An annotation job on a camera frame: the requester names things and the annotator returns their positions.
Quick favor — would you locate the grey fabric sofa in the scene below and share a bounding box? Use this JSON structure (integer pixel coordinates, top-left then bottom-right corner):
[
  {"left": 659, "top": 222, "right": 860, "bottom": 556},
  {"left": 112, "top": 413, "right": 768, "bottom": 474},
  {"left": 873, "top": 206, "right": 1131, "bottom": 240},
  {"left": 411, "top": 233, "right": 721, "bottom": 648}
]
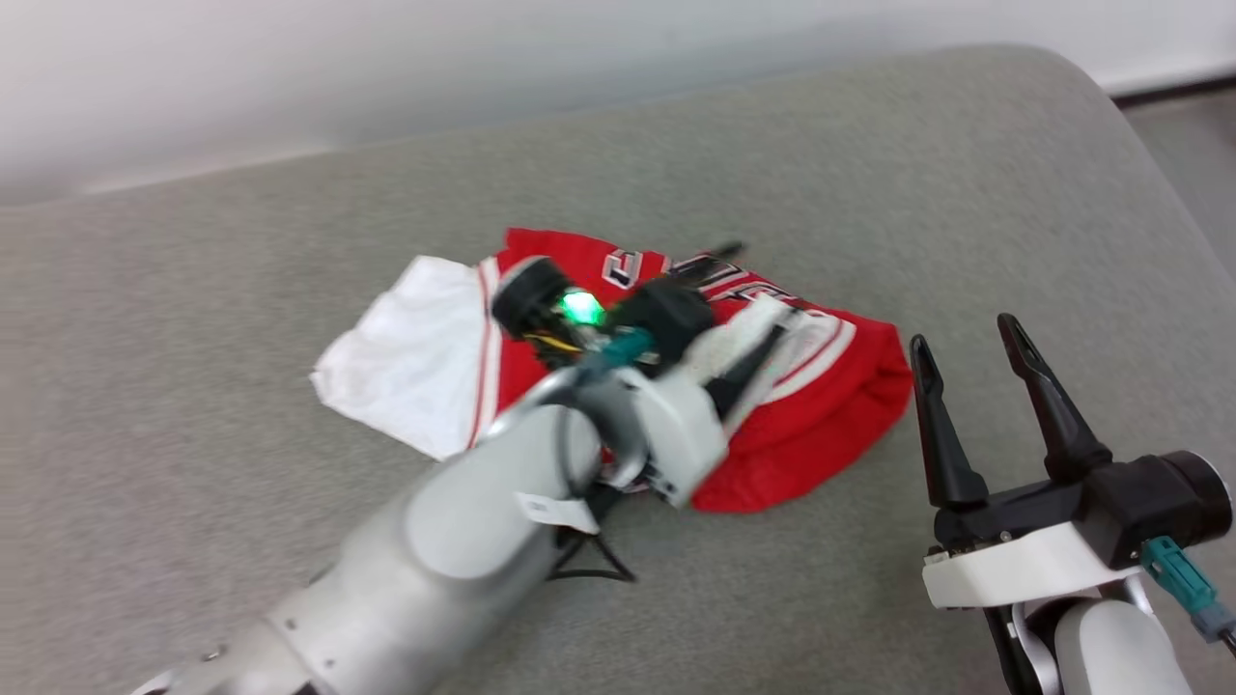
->
[{"left": 0, "top": 43, "right": 1236, "bottom": 695}]

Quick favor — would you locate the dark wall baseboard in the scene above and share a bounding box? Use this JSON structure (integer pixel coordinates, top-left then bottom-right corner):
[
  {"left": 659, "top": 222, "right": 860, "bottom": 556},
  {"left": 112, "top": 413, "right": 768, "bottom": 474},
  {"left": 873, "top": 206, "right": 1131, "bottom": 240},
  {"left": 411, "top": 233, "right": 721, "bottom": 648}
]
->
[{"left": 1109, "top": 75, "right": 1236, "bottom": 105}]

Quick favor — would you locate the white cable label tag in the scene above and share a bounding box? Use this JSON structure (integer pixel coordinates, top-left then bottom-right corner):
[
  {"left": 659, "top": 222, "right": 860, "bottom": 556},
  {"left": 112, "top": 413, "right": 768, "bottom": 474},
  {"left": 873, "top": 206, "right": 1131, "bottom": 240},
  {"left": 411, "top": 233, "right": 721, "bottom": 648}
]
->
[{"left": 517, "top": 491, "right": 601, "bottom": 536}]

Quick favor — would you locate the teal camera cable connector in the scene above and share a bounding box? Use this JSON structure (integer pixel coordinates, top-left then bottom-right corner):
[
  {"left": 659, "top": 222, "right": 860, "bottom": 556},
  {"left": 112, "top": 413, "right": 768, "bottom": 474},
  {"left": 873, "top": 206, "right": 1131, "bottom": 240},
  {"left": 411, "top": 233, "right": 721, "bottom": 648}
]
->
[
  {"left": 1141, "top": 537, "right": 1236, "bottom": 646},
  {"left": 579, "top": 328, "right": 660, "bottom": 374}
]

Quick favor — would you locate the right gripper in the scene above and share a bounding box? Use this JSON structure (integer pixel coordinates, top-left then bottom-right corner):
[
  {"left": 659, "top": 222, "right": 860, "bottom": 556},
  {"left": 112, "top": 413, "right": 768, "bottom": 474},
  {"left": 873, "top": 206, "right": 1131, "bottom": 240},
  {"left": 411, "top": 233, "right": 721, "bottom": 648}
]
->
[{"left": 910, "top": 314, "right": 1233, "bottom": 609}]

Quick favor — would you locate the teal left camera cable connector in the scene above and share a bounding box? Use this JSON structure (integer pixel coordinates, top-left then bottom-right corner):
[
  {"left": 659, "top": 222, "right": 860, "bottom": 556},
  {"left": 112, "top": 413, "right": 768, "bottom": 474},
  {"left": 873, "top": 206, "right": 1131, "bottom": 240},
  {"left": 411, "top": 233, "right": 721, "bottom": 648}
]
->
[{"left": 579, "top": 328, "right": 660, "bottom": 374}]

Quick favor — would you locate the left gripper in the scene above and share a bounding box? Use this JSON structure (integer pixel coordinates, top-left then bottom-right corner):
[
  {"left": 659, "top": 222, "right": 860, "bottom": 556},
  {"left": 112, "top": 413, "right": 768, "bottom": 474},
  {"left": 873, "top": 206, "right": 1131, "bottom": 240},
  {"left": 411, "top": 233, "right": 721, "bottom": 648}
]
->
[{"left": 491, "top": 241, "right": 801, "bottom": 421}]

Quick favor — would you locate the teal right camera cable connector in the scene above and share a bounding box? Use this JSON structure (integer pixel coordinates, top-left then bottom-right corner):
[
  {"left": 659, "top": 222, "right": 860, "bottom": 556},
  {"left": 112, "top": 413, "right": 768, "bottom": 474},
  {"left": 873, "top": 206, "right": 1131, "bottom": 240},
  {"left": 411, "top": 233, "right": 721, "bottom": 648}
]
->
[{"left": 1141, "top": 537, "right": 1236, "bottom": 646}]

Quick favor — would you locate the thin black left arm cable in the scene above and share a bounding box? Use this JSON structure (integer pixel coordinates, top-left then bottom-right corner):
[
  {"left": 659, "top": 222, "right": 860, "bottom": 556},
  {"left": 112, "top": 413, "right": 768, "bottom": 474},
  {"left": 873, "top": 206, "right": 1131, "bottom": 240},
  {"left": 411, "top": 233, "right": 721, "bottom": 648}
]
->
[{"left": 546, "top": 483, "right": 638, "bottom": 584}]

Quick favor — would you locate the red and white jersey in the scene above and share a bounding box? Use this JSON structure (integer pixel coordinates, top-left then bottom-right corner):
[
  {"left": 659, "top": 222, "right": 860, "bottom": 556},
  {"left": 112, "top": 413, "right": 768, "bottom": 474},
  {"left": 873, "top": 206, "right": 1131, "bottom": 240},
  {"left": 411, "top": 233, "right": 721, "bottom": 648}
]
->
[{"left": 311, "top": 227, "right": 914, "bottom": 514}]

